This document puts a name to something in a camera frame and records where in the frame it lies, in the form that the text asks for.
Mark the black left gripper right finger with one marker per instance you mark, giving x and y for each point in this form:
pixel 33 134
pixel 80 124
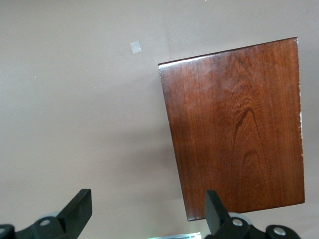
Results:
pixel 219 219

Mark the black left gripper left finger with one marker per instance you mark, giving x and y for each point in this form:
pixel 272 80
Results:
pixel 72 214

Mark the small clear tape patch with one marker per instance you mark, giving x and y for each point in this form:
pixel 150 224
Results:
pixel 136 47

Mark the dark wooden drawer cabinet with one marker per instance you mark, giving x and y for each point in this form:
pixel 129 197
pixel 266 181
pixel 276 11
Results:
pixel 236 124

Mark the brown paper table cover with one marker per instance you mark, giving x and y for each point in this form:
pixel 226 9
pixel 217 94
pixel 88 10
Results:
pixel 74 99

